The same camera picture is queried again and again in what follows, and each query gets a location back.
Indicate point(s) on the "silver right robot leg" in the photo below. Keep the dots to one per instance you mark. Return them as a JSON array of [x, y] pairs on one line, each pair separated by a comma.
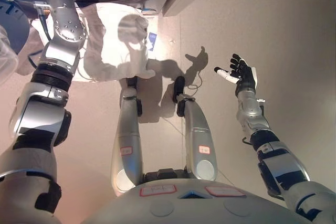
[[197, 129]]

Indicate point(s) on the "small blue white tag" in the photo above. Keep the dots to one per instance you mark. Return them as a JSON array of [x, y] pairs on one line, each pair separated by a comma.
[[152, 37]]

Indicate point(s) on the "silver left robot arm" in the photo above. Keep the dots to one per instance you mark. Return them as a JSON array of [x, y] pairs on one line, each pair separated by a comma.
[[65, 24]]

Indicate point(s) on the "white laundry basket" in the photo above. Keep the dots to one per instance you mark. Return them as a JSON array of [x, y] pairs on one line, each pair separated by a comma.
[[115, 51]]

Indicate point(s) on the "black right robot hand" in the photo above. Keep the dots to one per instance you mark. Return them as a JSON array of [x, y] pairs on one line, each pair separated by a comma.
[[245, 74]]

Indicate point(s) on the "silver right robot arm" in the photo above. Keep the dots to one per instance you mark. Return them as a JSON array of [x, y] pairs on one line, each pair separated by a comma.
[[248, 108]]

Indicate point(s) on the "round washing machine door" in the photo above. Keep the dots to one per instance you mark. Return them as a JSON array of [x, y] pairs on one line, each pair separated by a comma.
[[15, 24]]

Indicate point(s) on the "grey robot torso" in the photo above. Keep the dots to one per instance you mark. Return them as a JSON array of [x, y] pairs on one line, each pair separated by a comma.
[[189, 208]]

